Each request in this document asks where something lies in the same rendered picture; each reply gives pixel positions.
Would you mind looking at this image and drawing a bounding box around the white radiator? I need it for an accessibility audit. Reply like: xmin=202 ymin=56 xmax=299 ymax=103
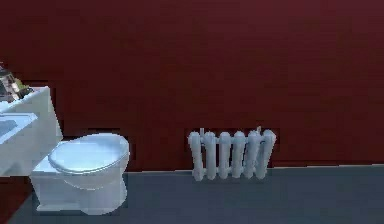
xmin=187 ymin=126 xmax=278 ymax=182

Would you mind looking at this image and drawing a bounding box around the white toilet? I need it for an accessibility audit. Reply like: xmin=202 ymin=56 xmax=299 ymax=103
xmin=29 ymin=132 xmax=131 ymax=216

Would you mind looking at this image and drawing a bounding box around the white sink cabinet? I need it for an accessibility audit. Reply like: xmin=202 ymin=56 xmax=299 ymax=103
xmin=0 ymin=85 xmax=64 ymax=178

